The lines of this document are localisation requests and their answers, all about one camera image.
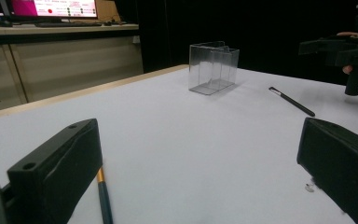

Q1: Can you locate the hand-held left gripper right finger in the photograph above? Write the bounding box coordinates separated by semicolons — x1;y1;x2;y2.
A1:
296;117;358;224

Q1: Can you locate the clear acrylic organizer box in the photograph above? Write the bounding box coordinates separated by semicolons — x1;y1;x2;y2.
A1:
187;40;241;96

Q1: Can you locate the computer monitor pink screen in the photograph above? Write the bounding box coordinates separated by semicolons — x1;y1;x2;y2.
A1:
4;0;99;19

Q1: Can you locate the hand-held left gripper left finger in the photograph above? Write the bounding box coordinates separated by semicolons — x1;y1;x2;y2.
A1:
7;118;104;224

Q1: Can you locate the brown cardboard box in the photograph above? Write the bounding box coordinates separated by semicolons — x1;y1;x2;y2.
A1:
96;0;121;22

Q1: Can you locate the dark makeup brush gold ferrule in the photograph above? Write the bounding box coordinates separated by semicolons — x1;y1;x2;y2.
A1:
96;167;115;224

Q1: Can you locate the thin black makeup brush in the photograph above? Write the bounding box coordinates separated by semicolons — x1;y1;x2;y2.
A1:
268;86;316;118

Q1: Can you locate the black keyboard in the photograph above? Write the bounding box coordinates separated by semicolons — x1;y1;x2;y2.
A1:
35;21;103;28

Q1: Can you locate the beige office desk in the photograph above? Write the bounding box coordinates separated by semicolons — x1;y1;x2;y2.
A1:
0;22;145;115

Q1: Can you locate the black curtain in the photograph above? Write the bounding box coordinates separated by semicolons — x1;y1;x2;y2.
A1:
115;0;358;91

